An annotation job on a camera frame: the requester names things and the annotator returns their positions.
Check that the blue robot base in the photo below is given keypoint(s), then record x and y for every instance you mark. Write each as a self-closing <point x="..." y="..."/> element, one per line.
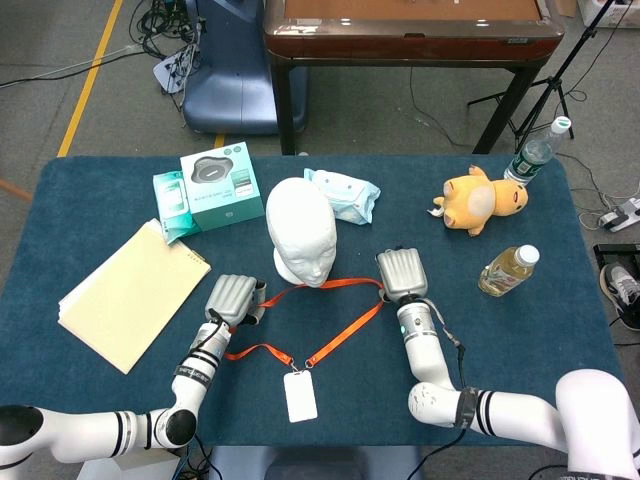
<point x="315" y="465"/>

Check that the brown cardboard box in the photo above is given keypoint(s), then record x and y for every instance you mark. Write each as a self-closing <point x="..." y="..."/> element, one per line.
<point x="565" y="7"/>

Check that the black foot pedal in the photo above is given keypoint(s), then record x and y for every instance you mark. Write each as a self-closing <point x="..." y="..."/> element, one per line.
<point x="620" y="254"/>

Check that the white paper box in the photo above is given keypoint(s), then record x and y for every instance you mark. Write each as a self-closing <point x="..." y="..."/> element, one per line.
<point x="125" y="467"/>

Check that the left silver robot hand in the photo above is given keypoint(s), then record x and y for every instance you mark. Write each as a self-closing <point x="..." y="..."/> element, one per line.
<point x="232" y="300"/>

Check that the brown mahjong table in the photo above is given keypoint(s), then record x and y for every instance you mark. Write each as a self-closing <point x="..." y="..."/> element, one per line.
<point x="415" y="45"/>

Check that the yellow tea bottle white cap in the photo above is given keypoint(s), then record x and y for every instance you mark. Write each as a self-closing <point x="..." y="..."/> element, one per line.
<point x="505" y="275"/>

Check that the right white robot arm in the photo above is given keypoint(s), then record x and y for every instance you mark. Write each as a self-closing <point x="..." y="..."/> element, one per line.
<point x="525" y="410"/>

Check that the blue machine base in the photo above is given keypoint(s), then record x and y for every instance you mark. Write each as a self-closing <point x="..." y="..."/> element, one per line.
<point x="235" y="80"/>

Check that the cream paper folder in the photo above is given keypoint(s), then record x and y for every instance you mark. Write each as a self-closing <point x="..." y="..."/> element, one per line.
<point x="130" y="295"/>

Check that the grey black sneaker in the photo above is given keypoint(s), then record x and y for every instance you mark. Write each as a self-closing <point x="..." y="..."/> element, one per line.
<point x="622" y="295"/>

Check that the clear water bottle green label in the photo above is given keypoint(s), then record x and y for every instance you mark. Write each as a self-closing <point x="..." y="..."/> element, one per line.
<point x="530" y="160"/>

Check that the teal product box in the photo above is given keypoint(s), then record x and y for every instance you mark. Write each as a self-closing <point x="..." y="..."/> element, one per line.
<point x="225" y="210"/>

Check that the white power strip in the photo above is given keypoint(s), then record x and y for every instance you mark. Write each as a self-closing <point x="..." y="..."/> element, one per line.
<point x="622" y="215"/>

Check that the black tripod stand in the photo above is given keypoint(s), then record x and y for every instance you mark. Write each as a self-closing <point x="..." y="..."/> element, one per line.
<point x="545" y="95"/>

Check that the light blue wet wipes pack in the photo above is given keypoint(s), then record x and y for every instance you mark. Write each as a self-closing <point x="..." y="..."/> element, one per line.
<point x="355" y="200"/>

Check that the green wet wipes pack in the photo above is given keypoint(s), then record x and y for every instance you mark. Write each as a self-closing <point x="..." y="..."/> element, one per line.
<point x="170" y="200"/>

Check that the white foam mannequin head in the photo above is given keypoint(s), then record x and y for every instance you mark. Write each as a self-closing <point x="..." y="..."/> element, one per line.
<point x="300" y="215"/>

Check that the yellow plush toy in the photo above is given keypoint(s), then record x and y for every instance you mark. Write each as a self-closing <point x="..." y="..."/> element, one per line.
<point x="475" y="202"/>

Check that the white storage box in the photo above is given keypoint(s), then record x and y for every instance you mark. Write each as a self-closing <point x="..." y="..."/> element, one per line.
<point x="615" y="17"/>

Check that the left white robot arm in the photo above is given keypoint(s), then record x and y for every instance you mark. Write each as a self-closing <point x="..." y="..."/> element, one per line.
<point x="80" y="435"/>

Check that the dark blue table mat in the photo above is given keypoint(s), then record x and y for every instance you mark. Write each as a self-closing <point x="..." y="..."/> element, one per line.
<point x="500" y="340"/>

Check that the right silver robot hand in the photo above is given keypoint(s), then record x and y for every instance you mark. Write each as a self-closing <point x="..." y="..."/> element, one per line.
<point x="402" y="275"/>

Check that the white socket board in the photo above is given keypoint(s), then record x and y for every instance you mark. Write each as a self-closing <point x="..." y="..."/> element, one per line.
<point x="167" y="75"/>

